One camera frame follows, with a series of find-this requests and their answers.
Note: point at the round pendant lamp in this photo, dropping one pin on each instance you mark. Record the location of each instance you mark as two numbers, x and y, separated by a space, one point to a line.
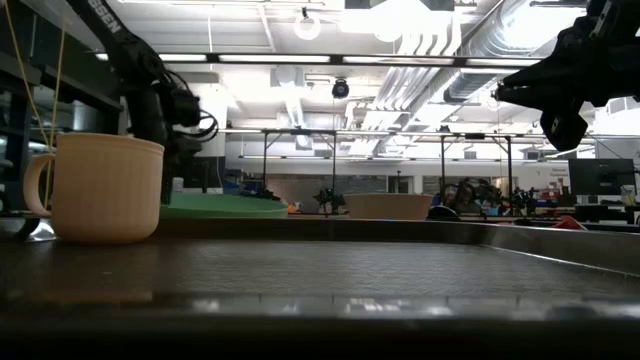
296 25

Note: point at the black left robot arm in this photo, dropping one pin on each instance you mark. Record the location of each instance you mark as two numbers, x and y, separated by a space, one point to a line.
125 45

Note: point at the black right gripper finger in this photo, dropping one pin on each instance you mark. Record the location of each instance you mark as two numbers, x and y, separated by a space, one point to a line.
527 78
525 98

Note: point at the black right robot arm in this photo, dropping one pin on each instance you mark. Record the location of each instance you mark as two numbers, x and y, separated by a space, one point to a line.
620 45

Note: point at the yellow-green cup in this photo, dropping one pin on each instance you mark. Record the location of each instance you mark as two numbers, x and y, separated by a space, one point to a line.
628 196

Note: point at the black computer monitor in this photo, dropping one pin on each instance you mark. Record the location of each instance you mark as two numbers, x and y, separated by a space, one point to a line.
600 177
212 175

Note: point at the red cloth napkin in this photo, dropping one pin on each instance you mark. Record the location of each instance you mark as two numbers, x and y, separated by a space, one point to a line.
570 224

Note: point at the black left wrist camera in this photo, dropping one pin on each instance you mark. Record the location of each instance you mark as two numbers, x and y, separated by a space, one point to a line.
184 107

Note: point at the dark brown serving tray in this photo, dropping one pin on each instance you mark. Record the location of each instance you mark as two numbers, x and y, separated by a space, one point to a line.
325 270

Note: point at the white canister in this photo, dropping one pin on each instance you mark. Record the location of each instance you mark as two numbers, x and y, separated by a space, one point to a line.
177 186

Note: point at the dark background desk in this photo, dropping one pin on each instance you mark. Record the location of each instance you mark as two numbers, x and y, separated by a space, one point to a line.
605 212

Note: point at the black background gantry frame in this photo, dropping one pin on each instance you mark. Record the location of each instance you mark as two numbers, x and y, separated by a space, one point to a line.
300 132
474 136

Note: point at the green plate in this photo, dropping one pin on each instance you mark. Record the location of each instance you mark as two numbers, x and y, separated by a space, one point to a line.
225 206

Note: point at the long overhead light bar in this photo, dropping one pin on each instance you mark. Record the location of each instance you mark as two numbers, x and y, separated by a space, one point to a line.
275 58

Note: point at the orange ribbed mug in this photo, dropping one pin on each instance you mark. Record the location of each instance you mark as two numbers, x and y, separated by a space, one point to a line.
105 190

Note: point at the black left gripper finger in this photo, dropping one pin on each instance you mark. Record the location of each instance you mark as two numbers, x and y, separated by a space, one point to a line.
167 180

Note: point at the silver ventilation duct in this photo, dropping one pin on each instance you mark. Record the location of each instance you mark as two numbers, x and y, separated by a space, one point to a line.
470 87

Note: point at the round black ceiling camera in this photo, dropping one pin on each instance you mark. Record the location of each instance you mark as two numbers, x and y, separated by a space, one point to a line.
340 89

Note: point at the beige bowl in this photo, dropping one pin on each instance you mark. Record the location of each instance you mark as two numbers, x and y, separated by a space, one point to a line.
389 207

